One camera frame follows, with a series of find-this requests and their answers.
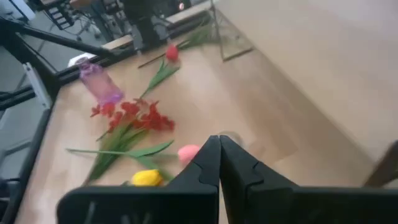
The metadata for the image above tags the red blossom flower bunch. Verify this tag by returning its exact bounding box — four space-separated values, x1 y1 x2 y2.
83 98 175 185

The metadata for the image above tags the yellow tulip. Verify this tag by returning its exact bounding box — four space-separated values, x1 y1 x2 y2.
123 157 175 187

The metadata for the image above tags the pink tulip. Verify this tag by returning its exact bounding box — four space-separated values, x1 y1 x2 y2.
65 139 201 166

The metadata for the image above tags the red tulip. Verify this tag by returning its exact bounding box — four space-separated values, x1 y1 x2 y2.
139 44 182 99

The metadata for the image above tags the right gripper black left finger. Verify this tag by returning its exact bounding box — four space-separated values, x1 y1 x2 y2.
56 134 221 224

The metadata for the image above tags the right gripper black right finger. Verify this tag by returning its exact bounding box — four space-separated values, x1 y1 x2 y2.
219 134 398 224

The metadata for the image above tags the purple glass vase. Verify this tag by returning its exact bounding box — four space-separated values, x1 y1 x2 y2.
75 57 124 106

